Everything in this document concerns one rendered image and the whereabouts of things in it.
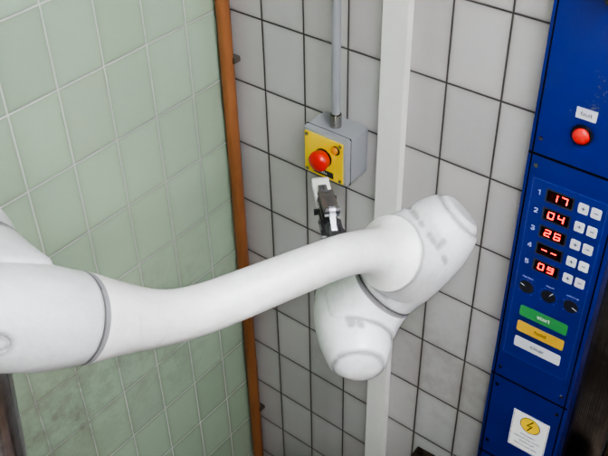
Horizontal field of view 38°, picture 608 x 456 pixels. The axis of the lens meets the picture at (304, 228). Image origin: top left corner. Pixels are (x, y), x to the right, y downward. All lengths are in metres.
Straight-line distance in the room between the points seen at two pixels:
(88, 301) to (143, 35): 0.80
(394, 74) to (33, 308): 0.84
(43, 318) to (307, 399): 1.46
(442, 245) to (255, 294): 0.27
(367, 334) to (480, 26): 0.51
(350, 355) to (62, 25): 0.70
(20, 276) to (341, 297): 0.52
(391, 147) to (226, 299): 0.65
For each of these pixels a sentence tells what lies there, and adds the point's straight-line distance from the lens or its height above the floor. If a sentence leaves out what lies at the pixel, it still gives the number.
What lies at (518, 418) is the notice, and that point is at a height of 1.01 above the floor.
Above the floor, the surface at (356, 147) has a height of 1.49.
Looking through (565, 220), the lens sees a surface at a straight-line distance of 1.45.
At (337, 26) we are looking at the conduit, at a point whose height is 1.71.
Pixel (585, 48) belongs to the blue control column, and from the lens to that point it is 1.31.
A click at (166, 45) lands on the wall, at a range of 1.66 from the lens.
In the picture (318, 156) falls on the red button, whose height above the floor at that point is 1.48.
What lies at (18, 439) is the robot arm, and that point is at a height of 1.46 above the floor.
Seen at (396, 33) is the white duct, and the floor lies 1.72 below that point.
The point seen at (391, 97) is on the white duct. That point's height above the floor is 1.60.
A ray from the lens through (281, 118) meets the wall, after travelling 1.76.
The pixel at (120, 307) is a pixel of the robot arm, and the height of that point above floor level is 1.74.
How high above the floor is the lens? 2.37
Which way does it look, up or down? 39 degrees down
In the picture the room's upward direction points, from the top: 1 degrees counter-clockwise
